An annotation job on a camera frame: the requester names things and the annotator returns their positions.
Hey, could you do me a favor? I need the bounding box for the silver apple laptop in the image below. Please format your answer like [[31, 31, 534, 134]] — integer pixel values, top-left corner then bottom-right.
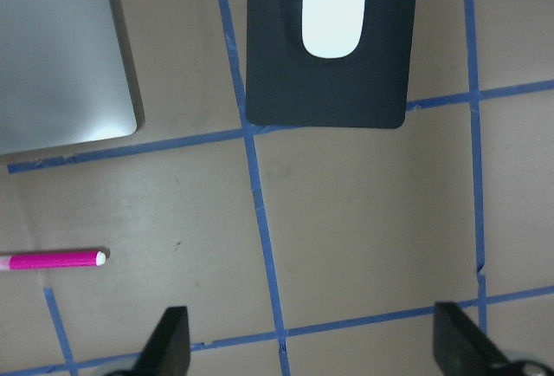
[[1, 0, 145, 154]]

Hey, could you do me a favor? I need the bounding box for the white computer mouse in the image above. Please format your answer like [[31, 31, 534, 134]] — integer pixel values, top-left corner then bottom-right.
[[301, 0, 365, 59]]

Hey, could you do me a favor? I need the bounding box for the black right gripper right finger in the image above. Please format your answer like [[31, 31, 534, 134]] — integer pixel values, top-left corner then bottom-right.
[[433, 302, 519, 376]]

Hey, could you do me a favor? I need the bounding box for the pink marker pen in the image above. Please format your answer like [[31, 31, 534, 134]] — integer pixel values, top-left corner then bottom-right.
[[1, 250, 107, 271]]

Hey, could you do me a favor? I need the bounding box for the black mousepad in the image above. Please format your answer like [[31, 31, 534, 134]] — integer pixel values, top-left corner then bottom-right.
[[246, 0, 416, 129]]

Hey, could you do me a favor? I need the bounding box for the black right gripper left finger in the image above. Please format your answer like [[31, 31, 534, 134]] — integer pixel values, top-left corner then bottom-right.
[[132, 306, 190, 376]]

